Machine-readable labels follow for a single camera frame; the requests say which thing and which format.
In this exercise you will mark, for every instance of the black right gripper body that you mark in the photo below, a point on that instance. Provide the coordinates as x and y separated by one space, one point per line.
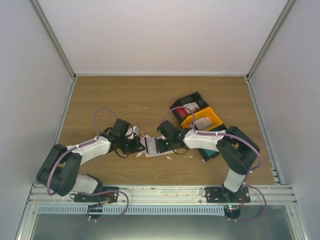
168 147

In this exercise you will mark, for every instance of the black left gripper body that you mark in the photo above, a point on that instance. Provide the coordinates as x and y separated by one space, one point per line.
128 147

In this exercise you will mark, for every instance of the white red credit card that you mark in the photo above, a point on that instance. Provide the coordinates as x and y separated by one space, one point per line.
151 145

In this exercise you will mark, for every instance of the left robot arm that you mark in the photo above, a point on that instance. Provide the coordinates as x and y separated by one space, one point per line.
60 170

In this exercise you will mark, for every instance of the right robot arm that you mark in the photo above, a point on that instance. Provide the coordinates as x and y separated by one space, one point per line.
239 152

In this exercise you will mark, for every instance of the red white card stack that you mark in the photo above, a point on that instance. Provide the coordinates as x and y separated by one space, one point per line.
187 109

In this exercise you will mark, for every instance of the black bin with teal cards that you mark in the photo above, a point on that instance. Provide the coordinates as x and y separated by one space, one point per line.
204 156

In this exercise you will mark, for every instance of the white striped card stack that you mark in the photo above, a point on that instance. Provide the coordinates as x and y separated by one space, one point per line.
203 123

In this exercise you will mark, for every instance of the teal card stack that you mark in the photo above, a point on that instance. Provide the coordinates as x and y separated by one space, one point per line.
210 153

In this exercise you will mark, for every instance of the black bin with red cards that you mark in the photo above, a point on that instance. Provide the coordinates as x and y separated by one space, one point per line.
193 97

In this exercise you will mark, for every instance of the yellow storage bin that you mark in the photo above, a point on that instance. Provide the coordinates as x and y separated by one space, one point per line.
208 112

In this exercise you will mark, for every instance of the left circuit board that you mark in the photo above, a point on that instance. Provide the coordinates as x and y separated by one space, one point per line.
94 212

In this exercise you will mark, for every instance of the circuit board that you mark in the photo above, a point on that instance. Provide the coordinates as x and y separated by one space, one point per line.
232 212
94 212

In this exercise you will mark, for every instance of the right circuit board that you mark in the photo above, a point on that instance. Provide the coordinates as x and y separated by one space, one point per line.
232 212

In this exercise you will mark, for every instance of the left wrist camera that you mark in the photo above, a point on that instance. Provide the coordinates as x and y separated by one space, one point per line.
132 132

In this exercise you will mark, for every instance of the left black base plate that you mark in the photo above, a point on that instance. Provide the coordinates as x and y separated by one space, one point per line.
106 198

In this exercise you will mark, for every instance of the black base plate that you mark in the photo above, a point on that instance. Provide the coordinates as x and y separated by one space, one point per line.
219 194
106 198

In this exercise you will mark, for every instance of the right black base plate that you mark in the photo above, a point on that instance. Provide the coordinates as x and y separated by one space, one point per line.
219 194

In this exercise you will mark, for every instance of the grey slotted cable duct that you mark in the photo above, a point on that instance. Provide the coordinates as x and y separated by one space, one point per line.
136 209

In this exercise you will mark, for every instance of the aluminium front rail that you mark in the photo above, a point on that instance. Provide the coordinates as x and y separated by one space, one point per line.
190 195

